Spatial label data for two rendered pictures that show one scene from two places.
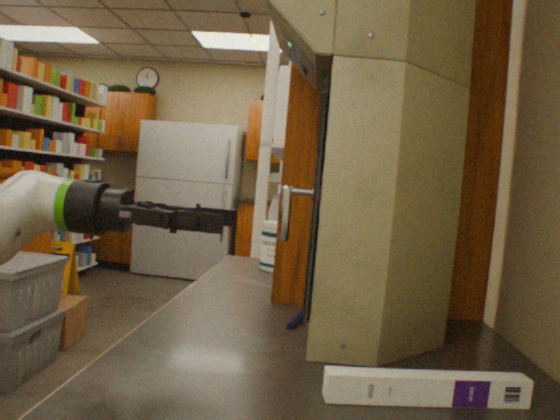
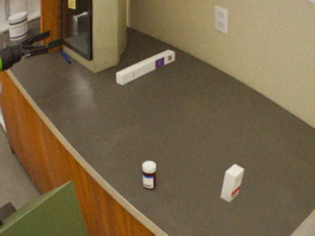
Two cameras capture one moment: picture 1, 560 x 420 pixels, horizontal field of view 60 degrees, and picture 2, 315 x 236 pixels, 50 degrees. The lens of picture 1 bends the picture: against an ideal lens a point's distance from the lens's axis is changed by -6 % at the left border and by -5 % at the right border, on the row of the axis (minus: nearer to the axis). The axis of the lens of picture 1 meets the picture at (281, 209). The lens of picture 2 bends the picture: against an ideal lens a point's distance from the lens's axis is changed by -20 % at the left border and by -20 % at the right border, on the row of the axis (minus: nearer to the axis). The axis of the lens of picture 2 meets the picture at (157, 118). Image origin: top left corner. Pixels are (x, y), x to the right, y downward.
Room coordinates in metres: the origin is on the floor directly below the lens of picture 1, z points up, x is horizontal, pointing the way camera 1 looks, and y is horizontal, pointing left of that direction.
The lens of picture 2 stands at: (-0.41, 0.70, 1.67)
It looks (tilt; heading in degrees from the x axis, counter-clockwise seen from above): 34 degrees down; 317
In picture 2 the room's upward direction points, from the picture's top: straight up
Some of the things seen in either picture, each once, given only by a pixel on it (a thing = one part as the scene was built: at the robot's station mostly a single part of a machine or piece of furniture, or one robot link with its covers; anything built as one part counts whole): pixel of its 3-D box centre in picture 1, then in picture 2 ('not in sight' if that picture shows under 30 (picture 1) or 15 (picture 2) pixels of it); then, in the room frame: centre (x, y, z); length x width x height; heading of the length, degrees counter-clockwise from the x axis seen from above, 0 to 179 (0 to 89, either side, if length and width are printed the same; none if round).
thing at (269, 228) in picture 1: (281, 246); (18, 25); (1.58, -0.01, 1.02); 0.13 x 0.13 x 0.15
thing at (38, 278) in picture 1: (10, 288); not in sight; (2.69, 1.49, 0.49); 0.60 x 0.42 x 0.33; 176
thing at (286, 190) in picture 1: (295, 212); (79, 23); (0.82, -0.02, 1.17); 0.05 x 0.03 x 0.10; 86
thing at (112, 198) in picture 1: (132, 211); (20, 51); (0.84, 0.25, 1.14); 0.09 x 0.08 x 0.07; 87
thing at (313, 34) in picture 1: (301, 48); not in sight; (0.93, -0.01, 1.46); 0.32 x 0.12 x 0.10; 176
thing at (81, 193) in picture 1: (92, 205); (5, 57); (0.85, 0.32, 1.15); 0.09 x 0.06 x 0.12; 177
